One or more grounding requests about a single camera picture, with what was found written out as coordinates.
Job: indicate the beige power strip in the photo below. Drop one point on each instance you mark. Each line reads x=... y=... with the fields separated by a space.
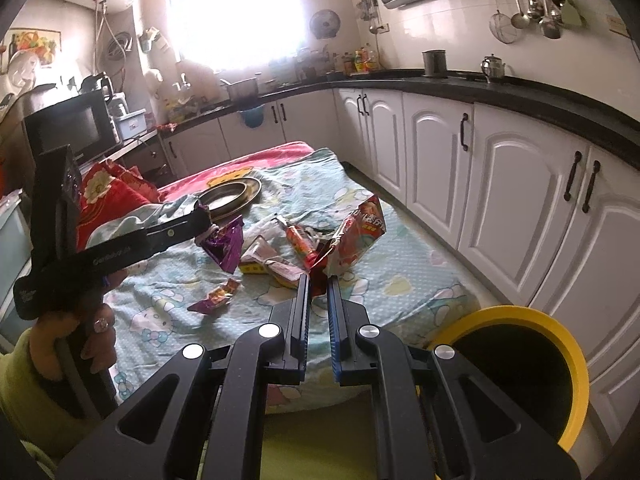
x=618 y=25

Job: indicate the pink blanket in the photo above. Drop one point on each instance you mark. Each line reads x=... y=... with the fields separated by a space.
x=225 y=165

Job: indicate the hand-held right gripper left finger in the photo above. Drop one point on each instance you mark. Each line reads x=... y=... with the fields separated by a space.
x=296 y=320

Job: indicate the row of hanging kitchen utensils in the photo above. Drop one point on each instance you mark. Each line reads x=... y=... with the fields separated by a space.
x=545 y=0

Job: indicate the white storage box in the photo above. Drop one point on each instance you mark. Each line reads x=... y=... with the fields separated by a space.
x=131 y=122

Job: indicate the pink snack wrapper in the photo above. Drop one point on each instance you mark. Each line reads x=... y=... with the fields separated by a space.
x=290 y=272

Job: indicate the metal cup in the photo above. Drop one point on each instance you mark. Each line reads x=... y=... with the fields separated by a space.
x=434 y=64

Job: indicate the printed light blue blanket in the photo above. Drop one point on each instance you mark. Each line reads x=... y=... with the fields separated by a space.
x=400 y=270

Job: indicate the wall poster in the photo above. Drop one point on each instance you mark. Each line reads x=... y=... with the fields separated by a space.
x=35 y=45

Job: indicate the metal cooking pot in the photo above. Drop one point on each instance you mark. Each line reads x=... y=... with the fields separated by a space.
x=241 y=91

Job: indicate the purple snack wrapper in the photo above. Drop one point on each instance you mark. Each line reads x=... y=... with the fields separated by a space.
x=225 y=247

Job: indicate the red stick wrapper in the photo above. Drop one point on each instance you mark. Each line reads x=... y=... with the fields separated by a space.
x=300 y=240

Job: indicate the hanging utensil holder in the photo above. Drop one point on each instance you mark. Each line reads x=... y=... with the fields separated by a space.
x=372 y=12

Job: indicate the person's green clothing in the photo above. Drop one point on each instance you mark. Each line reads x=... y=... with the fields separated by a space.
x=320 y=445

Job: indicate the small purple orange wrapper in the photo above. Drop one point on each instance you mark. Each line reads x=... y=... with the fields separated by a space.
x=220 y=294

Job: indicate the white base cabinets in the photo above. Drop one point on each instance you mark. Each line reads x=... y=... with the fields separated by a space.
x=500 y=185

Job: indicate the yellow trash bin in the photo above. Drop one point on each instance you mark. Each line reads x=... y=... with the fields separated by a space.
x=500 y=316

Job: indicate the black countertop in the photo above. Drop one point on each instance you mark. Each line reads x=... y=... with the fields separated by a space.
x=525 y=97

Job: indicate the group of condiment bottles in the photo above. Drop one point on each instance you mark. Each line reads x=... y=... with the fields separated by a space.
x=361 y=62

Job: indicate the black electric kettle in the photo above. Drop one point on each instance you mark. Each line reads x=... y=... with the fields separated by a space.
x=96 y=87

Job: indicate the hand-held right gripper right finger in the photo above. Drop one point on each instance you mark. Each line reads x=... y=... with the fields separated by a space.
x=337 y=330

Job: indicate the yellow snack wrapper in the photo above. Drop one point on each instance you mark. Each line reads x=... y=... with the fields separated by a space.
x=252 y=265

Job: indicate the window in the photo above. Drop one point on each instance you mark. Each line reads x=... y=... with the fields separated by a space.
x=235 y=15

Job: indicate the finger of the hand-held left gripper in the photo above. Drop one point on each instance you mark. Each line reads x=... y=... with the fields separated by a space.
x=175 y=232

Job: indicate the person's left hand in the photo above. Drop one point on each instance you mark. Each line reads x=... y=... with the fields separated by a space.
x=100 y=340

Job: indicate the metal plate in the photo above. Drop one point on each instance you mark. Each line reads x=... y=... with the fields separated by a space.
x=235 y=197

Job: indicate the black microwave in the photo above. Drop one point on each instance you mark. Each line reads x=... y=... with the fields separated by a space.
x=70 y=125

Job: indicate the red snack bag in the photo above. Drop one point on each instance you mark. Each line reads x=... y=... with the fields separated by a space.
x=355 y=240

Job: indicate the red floral pillow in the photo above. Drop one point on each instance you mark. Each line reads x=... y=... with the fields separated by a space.
x=110 y=190

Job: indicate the small wall fan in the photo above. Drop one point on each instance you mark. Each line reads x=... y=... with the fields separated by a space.
x=325 y=23

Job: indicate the metal teapot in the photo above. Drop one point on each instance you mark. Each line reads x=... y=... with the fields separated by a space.
x=492 y=69

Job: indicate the clear plastic wrapper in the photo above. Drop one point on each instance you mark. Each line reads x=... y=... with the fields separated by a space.
x=265 y=230

